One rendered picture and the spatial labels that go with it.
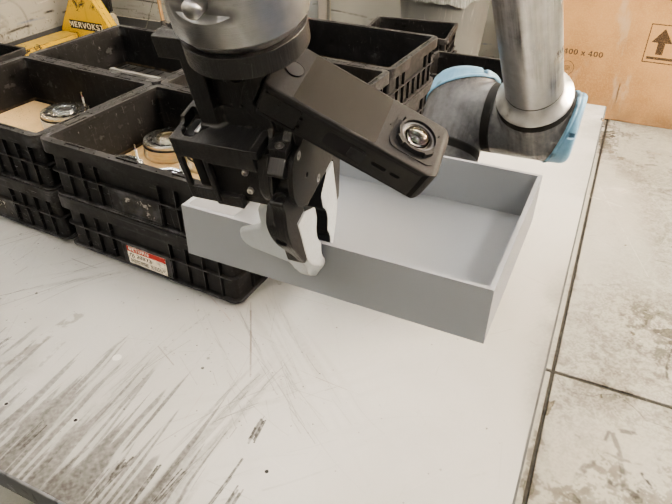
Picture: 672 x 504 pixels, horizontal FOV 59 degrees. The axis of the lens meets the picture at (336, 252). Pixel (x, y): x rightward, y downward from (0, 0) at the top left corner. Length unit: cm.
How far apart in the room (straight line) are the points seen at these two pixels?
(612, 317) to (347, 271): 183
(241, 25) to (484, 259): 32
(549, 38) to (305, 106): 55
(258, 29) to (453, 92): 75
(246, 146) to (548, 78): 61
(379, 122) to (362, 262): 14
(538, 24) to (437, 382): 50
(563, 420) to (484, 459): 104
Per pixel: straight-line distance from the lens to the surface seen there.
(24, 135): 117
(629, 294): 237
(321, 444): 82
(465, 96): 103
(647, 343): 218
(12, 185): 128
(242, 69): 32
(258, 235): 44
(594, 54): 379
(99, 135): 121
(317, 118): 34
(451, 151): 100
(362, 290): 47
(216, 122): 38
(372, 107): 36
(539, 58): 86
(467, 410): 87
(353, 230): 56
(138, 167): 97
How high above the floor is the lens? 136
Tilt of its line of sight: 36 degrees down
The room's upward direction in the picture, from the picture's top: straight up
